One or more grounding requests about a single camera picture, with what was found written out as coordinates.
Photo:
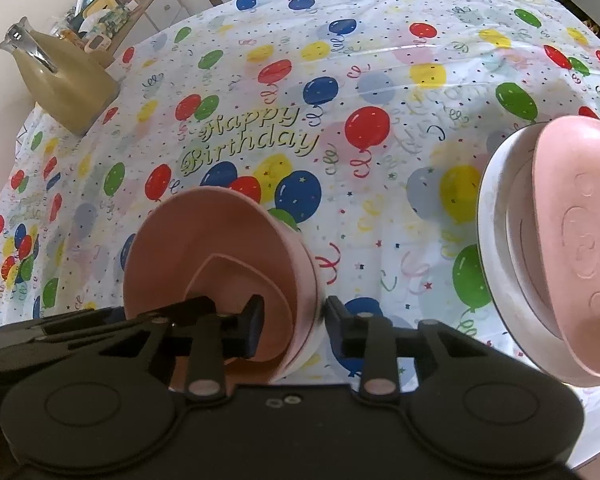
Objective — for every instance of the large white plate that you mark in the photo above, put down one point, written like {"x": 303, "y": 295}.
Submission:
{"x": 490, "y": 220}

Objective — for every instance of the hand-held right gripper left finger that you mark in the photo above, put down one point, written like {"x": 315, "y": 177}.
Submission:
{"x": 255, "y": 325}

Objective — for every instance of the green tissue box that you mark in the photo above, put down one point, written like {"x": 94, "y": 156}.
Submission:
{"x": 107, "y": 20}

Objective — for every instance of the pink bear-shaped plate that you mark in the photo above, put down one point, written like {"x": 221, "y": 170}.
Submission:
{"x": 580, "y": 220}

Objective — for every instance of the balloon print tablecloth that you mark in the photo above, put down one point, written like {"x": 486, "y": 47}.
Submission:
{"x": 380, "y": 85}

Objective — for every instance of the white side cabinet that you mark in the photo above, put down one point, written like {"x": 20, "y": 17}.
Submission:
{"x": 165, "y": 7}

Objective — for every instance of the pink bowl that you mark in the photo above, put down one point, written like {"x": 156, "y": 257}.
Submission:
{"x": 205, "y": 230}

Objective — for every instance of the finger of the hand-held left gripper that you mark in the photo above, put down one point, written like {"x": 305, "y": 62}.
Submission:
{"x": 195, "y": 306}

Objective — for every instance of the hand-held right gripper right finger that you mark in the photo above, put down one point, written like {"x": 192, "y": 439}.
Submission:
{"x": 332, "y": 327}

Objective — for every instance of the gold thermos jug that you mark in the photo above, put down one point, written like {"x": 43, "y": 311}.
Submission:
{"x": 65, "y": 90}

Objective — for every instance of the small white timer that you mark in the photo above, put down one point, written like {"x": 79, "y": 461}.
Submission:
{"x": 96, "y": 42}

